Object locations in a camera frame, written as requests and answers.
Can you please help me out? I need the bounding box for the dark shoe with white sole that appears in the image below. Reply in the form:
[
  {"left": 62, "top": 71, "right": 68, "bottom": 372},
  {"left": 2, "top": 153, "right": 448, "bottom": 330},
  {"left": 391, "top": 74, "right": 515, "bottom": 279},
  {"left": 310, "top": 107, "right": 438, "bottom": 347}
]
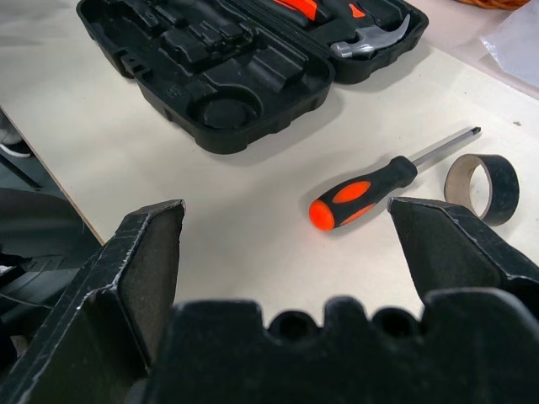
[{"left": 0, "top": 121, "right": 33, "bottom": 159}]

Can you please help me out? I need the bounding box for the orange wicker basket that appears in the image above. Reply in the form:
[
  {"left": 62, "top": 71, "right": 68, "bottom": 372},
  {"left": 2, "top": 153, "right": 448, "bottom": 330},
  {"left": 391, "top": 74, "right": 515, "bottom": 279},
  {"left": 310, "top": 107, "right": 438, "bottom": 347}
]
[{"left": 456, "top": 0, "right": 531, "bottom": 8}]

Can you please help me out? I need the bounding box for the black tape roll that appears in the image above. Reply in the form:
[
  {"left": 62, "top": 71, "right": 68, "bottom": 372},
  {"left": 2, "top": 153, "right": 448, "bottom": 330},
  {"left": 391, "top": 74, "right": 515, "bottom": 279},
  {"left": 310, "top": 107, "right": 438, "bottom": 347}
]
[{"left": 445, "top": 153, "right": 520, "bottom": 227}]

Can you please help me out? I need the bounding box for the orange black phillips screwdriver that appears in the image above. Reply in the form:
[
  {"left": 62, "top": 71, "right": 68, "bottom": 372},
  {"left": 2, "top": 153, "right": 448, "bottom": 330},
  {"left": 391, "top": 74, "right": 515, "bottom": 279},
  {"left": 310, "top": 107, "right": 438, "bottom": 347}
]
[{"left": 308, "top": 125, "right": 483, "bottom": 231}]

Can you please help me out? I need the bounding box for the blue sheet in plastic bag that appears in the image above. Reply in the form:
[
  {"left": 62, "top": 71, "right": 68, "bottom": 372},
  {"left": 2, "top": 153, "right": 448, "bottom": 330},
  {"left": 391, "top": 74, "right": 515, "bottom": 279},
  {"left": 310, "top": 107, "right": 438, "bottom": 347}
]
[{"left": 479, "top": 6, "right": 539, "bottom": 100}]

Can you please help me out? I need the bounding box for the silver claw hammer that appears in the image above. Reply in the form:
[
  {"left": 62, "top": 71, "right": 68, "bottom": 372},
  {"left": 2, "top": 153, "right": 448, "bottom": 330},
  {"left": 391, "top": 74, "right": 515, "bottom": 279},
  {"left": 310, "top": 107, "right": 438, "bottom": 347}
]
[{"left": 311, "top": 2, "right": 412, "bottom": 61}]

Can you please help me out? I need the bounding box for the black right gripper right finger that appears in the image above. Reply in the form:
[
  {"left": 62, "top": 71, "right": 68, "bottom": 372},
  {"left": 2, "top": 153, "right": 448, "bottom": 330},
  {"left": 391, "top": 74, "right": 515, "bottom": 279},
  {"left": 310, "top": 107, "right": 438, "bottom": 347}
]
[{"left": 387, "top": 196, "right": 539, "bottom": 323}]

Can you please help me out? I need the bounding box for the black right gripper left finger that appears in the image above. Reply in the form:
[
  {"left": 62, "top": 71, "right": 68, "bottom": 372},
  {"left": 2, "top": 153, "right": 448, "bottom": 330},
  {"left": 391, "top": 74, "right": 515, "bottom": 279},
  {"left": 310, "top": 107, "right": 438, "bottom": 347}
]
[{"left": 0, "top": 199, "right": 187, "bottom": 404}]

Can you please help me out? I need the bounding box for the black hard case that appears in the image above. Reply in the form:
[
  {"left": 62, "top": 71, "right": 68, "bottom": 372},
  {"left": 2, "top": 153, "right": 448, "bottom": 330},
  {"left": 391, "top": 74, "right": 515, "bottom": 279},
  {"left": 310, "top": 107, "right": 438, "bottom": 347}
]
[{"left": 75, "top": 0, "right": 430, "bottom": 155}]

